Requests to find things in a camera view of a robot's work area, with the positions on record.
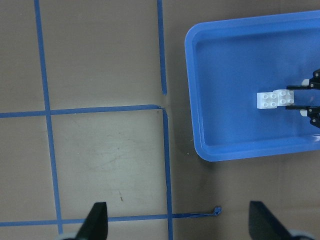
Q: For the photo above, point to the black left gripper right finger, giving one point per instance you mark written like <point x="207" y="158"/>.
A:
<point x="263" y="225"/>

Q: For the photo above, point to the blue plastic tray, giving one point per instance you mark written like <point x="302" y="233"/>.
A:
<point x="228" y="62"/>

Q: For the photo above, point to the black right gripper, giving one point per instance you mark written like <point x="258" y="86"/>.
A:
<point x="313" y="112"/>

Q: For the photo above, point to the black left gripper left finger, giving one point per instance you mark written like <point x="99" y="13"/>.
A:
<point x="95" y="226"/>

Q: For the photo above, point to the white block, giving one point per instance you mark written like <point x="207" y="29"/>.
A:
<point x="285" y="97"/>
<point x="266" y="100"/>

